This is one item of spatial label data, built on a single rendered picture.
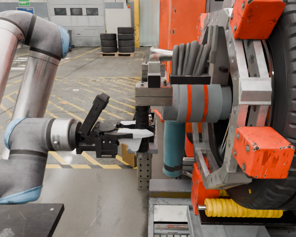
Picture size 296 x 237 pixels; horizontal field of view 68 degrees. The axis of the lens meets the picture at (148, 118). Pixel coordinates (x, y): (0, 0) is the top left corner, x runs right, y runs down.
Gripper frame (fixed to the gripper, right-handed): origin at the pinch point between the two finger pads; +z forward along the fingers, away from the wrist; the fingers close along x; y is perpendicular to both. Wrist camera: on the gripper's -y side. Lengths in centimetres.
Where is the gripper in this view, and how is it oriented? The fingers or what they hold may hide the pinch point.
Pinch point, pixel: (148, 128)
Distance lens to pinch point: 58.4
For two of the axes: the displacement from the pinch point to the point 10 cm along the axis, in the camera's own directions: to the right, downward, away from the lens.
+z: 10.0, 0.1, -0.2
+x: -0.2, 3.9, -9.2
